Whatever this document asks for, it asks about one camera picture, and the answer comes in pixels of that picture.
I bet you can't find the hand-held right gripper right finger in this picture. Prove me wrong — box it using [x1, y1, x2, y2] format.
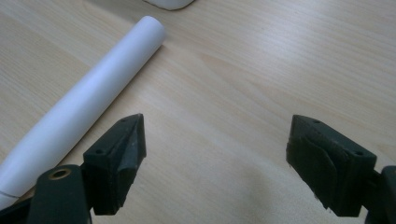
[286, 114, 378, 217]

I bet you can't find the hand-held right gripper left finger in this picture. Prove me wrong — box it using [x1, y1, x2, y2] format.
[82, 113, 148, 217]

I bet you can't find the white plastic tube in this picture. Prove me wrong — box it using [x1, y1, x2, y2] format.
[0, 15, 167, 211]

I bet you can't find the white rounded object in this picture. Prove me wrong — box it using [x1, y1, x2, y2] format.
[142, 0, 196, 11]

